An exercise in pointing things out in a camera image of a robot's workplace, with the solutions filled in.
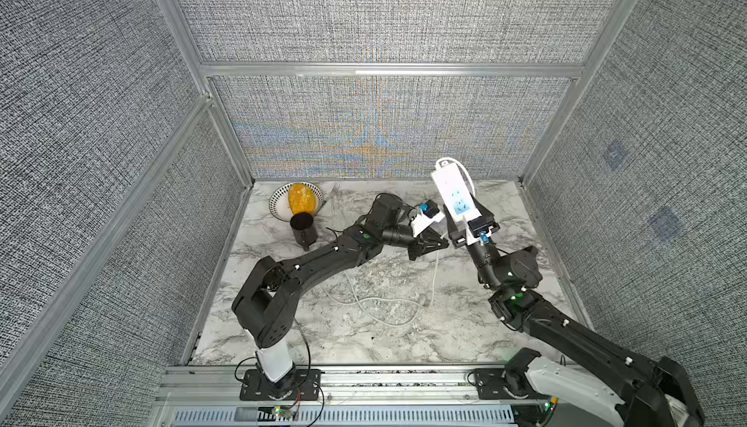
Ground white blue power strip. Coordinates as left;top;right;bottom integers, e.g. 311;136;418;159
431;159;480;223

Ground white power cord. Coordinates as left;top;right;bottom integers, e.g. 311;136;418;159
320;157;477;328

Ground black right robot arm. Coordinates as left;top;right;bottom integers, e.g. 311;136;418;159
445;205;705;426

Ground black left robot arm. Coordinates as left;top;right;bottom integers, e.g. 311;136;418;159
231;193;449;389

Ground silver fork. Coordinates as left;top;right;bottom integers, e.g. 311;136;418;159
316;181;340;214

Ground black cup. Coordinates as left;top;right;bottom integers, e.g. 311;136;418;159
289;212;318;252

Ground yellow mesh sponge ball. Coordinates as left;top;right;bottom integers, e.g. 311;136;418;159
287;183;317;215

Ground white patterned bowl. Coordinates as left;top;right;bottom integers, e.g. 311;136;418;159
268;181;325;222

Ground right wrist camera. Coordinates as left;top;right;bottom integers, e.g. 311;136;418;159
465;215;500;245

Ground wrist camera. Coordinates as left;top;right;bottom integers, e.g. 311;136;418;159
465;215;500;245
410;199;445;238

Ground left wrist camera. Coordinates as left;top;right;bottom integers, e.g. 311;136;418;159
410;199;445;238

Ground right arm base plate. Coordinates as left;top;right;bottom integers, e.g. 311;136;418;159
466;368;550;402

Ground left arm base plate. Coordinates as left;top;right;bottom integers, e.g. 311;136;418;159
239;369;323;402

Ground grey slotted cable duct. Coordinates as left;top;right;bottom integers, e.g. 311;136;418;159
163;405;517;426

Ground aluminium rail frame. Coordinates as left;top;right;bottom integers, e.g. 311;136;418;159
151;364;596;427

